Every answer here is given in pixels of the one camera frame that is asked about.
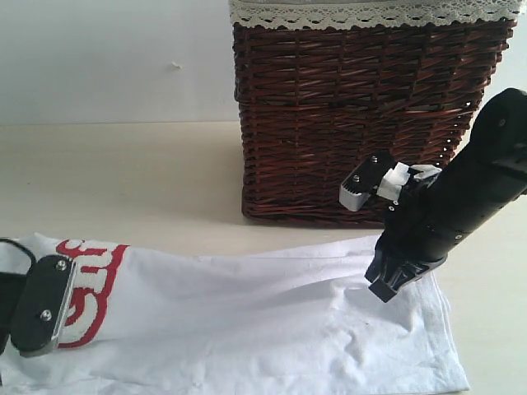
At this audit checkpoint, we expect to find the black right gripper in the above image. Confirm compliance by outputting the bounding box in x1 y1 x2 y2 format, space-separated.
365 88 526 303

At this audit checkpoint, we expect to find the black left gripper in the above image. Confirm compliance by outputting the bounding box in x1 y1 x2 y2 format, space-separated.
0 236 38 359

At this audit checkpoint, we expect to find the white t-shirt red lettering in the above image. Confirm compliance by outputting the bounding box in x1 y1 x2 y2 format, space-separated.
1 234 469 394

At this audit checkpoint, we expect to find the brown wicker basket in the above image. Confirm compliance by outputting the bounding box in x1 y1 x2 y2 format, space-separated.
233 19 515 228

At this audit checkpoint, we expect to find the lace trimmed basket liner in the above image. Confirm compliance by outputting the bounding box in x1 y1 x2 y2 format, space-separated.
228 1 526 30

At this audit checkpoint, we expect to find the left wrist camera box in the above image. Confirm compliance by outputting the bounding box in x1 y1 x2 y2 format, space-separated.
8 255 77 358

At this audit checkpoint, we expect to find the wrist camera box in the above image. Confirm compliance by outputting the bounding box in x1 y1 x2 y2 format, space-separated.
8 255 77 358
338 150 396 211

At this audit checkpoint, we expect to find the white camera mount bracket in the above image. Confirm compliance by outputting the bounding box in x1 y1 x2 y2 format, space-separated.
376 162 442 202

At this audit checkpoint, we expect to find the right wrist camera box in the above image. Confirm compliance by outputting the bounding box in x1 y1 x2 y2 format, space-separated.
338 150 396 211

